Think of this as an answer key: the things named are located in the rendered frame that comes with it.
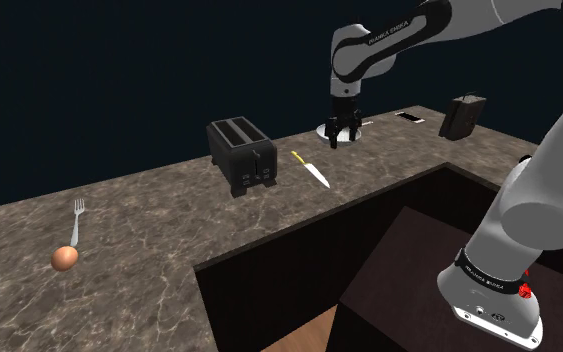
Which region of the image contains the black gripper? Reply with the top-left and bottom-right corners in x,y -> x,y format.
325,95 -> 364,150

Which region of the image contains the white round plate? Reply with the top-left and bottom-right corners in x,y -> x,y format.
315,122 -> 363,148

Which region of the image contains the white-edged black phone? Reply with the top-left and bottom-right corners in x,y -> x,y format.
393,110 -> 427,125

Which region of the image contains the black two-slot toaster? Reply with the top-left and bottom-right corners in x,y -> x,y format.
205,115 -> 279,199

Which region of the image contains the black box-shaped appliance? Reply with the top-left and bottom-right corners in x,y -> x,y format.
437,91 -> 488,143

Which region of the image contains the dark robot stand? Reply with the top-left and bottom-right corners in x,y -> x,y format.
326,205 -> 563,352

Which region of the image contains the silver fork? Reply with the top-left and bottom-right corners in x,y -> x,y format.
69,197 -> 86,248

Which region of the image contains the brown egg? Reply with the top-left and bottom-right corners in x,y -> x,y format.
50,245 -> 80,273

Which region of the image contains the yellow-handled kitchen knife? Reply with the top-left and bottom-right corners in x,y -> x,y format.
290,149 -> 332,190

